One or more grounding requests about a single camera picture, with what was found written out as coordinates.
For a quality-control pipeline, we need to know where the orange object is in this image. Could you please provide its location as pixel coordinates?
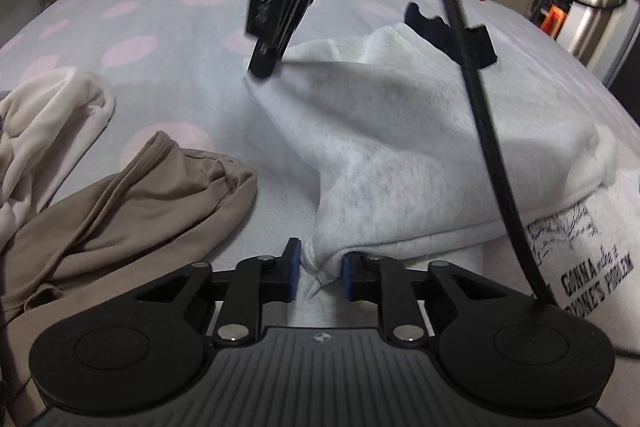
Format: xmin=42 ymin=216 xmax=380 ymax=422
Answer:
xmin=542 ymin=4 xmax=566 ymax=38

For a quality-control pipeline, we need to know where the beige garment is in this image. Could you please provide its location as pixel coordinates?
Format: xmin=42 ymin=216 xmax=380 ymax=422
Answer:
xmin=0 ymin=130 xmax=260 ymax=358

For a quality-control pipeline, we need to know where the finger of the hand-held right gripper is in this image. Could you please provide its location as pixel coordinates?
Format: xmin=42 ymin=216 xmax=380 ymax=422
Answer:
xmin=244 ymin=0 xmax=338 ymax=81

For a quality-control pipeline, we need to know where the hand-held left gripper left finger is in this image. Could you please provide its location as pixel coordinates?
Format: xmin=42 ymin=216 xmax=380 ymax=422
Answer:
xmin=135 ymin=237 xmax=303 ymax=348

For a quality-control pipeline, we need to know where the black cable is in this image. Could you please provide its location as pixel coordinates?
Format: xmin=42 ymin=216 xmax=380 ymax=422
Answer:
xmin=425 ymin=0 xmax=556 ymax=308

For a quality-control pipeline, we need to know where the cream white garment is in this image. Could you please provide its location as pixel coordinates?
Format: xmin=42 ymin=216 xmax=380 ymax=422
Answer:
xmin=0 ymin=66 xmax=117 ymax=253

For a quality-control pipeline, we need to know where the polka dot bed sheet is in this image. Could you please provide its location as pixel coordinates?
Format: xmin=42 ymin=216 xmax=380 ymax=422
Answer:
xmin=0 ymin=0 xmax=640 ymax=338

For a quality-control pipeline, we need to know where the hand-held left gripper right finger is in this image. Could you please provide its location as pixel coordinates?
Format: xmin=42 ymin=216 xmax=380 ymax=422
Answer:
xmin=341 ymin=251 xmax=506 ymax=344

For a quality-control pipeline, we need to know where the white sweatshirt with navy cuffs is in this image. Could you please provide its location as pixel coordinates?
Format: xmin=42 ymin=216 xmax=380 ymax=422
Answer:
xmin=242 ymin=2 xmax=640 ymax=333

